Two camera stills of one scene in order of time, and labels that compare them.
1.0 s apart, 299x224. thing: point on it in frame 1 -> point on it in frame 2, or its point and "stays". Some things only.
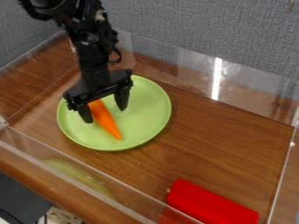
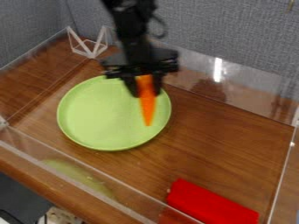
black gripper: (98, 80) -> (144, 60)
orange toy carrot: (104, 116) -> (146, 96)
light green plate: (140, 122) stays
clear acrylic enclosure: (201, 151) stays
